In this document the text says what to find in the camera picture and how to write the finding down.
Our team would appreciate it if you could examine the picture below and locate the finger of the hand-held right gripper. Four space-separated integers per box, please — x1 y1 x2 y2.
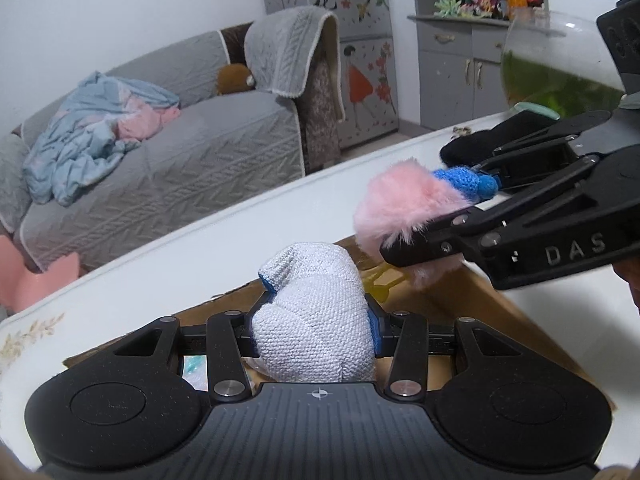
470 110 620 191
379 156 601 268

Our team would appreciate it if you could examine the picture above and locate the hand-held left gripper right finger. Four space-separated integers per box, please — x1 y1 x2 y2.
365 294 568 404

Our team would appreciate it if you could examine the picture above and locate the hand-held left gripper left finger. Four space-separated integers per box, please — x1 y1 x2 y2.
114 310 258 404

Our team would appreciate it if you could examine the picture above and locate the pink fluffy item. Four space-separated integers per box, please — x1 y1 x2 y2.
352 157 476 291

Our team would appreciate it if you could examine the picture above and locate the white knit sock blue cuff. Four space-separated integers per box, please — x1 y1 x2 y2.
248 242 377 383

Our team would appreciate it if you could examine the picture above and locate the blue knit item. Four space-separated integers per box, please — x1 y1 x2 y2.
432 166 501 200

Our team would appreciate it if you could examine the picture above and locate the cardboard box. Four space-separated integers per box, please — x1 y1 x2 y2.
64 237 598 401

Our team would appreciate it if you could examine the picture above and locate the pale green dish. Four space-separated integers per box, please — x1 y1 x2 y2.
507 101 561 121

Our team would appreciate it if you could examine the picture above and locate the black cloth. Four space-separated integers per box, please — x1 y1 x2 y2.
439 110 563 168

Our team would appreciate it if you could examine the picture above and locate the glass fish bowl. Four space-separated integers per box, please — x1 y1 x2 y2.
500 10 626 116

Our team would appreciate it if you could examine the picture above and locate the grey cabinet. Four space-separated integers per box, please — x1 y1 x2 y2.
407 0 551 131

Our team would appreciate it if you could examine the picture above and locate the grey sofa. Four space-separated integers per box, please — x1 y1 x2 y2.
0 22 346 273

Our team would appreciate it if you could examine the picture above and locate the grey fridge with flower stickers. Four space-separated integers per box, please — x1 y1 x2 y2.
256 0 401 150

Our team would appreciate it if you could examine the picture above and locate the pink plastic chair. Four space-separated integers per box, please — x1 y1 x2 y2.
0 234 81 313

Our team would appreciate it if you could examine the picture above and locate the pink cloth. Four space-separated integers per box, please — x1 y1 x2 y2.
114 95 181 142

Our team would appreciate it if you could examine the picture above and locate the grey knit sofa throw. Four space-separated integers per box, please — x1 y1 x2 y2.
244 6 346 121

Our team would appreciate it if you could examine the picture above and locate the light blue blanket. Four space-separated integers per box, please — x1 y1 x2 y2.
22 71 181 207

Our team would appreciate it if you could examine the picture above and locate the brown plush toy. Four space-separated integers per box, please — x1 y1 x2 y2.
216 63 256 96

